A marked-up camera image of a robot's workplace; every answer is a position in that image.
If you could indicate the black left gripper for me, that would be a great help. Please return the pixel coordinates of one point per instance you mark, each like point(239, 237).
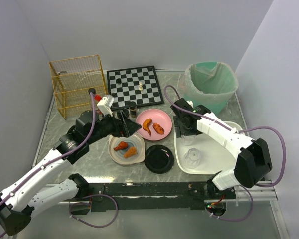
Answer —
point(124, 123)

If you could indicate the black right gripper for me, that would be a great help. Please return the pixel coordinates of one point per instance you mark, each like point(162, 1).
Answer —
point(180, 127)

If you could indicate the beige bowl with handles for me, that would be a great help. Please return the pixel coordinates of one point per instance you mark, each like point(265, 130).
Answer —
point(133, 141)

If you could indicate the clear faceted glass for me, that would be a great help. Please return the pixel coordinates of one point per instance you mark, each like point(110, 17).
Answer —
point(192, 158)

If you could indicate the clear drinking glass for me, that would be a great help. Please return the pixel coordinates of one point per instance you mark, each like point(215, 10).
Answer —
point(187, 139)

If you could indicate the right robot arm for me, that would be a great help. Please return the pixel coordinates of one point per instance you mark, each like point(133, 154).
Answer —
point(252, 156)

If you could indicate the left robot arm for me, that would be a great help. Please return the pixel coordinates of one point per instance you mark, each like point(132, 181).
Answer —
point(24, 199)

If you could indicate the black lid seasoning jar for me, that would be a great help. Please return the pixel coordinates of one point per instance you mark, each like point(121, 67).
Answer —
point(124, 112)

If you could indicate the orange chicken wing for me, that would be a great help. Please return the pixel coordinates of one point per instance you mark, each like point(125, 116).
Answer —
point(146, 125)

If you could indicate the red chicken drumstick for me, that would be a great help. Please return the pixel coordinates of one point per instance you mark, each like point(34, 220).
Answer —
point(121, 146)

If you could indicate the small dark pepper shaker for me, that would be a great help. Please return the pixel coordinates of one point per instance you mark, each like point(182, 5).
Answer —
point(133, 109)

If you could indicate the orange fried nugget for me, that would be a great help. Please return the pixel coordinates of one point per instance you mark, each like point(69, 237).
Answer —
point(132, 151)

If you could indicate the pink plate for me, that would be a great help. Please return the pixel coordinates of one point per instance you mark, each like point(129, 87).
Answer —
point(159, 117)

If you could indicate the red fried chicken piece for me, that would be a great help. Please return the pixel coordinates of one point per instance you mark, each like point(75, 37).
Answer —
point(158, 128)

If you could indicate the white plastic tray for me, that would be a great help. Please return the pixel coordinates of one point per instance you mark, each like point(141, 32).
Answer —
point(215, 157)

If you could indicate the white chess pawn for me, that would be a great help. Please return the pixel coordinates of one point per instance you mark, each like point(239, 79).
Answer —
point(140, 86)

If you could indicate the black plate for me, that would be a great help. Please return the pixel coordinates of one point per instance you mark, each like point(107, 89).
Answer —
point(159, 159)

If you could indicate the black white chessboard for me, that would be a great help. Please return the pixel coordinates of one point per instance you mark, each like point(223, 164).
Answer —
point(128, 90)

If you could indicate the green plastic trash bin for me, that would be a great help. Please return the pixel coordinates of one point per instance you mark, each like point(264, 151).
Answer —
point(209, 99)

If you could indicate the clear trash bag liner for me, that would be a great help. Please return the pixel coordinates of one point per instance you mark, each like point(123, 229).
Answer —
point(211, 77)

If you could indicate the black chess pawn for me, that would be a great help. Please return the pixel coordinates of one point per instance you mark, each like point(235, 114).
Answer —
point(119, 81)

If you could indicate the clear vinegar bottle red label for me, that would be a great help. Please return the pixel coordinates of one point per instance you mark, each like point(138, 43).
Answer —
point(92, 91)

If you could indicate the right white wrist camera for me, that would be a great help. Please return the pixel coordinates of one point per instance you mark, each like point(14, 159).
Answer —
point(190, 102)

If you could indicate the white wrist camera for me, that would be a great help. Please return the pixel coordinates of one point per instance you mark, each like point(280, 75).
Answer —
point(190, 102)
point(104, 104)

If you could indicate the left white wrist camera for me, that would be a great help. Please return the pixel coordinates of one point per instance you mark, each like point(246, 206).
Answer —
point(104, 104)

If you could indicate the yellow wire basket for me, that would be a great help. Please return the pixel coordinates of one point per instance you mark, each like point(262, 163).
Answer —
point(72, 78)

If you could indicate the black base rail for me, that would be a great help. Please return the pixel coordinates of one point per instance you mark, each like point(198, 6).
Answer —
point(153, 195)

